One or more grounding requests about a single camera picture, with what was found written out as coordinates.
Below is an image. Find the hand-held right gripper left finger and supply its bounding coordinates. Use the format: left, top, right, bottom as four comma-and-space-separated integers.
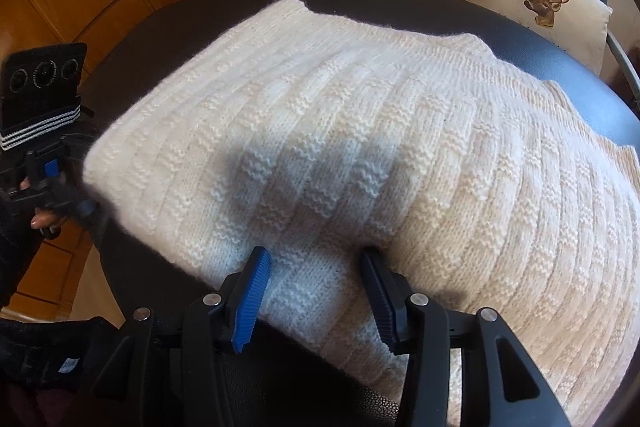
92, 246, 273, 427

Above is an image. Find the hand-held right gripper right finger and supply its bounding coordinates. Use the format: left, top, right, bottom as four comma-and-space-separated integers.
360, 247, 571, 427

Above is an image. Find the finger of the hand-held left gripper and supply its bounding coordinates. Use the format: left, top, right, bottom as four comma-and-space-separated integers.
57, 187, 101, 233
27, 149, 66, 190

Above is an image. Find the white knit sweater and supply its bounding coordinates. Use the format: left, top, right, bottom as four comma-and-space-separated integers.
82, 0, 640, 427

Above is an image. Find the person's left forearm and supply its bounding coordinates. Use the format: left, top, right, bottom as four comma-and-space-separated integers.
0, 187, 48, 308

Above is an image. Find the person's left hand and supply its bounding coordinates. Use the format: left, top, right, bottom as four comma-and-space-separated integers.
17, 177, 66, 240

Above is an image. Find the person's black clothing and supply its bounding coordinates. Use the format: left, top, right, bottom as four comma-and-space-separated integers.
0, 317, 131, 408

